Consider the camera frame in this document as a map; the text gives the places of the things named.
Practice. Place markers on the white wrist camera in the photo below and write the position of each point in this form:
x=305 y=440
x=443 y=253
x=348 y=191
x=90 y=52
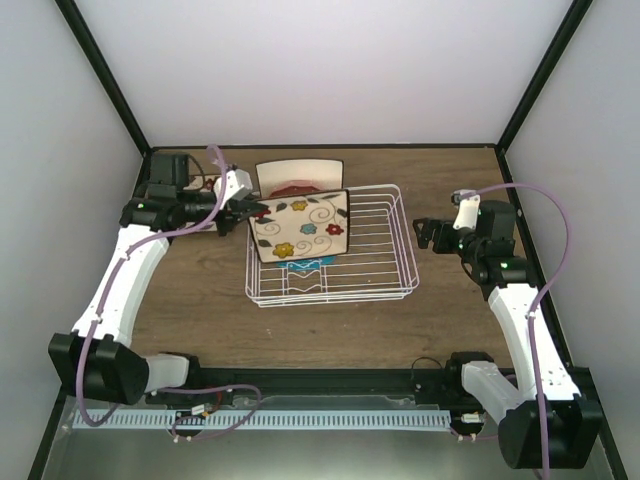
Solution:
x=236 y=184
x=467 y=203

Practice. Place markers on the cream square plate black rim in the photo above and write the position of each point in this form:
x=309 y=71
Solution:
x=323 y=174

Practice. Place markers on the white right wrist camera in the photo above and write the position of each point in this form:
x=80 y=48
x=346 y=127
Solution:
x=467 y=203

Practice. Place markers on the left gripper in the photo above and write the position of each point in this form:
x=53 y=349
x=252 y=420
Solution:
x=232 y=215

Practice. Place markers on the pink polka dot plate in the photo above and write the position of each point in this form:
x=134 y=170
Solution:
x=293 y=188

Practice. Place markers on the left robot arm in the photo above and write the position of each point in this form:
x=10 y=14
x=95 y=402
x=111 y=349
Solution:
x=95 y=360

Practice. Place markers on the light blue slotted cable duct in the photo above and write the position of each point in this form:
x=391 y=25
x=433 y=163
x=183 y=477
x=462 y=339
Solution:
x=401 y=420

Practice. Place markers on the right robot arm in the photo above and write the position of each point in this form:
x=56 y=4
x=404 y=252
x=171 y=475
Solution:
x=543 y=419

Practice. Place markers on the blue polka dot plate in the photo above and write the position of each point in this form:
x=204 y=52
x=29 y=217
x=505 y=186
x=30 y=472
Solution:
x=304 y=265

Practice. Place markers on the floral square plate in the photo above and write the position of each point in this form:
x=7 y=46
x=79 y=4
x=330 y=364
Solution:
x=301 y=227
x=201 y=183

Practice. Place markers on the white wire dish rack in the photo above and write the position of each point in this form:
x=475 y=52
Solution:
x=380 y=264

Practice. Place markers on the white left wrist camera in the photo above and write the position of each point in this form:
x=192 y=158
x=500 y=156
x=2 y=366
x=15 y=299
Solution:
x=236 y=184

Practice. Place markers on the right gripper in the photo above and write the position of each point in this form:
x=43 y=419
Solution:
x=443 y=227

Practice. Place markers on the black front mounting rail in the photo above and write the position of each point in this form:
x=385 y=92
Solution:
x=427 y=386

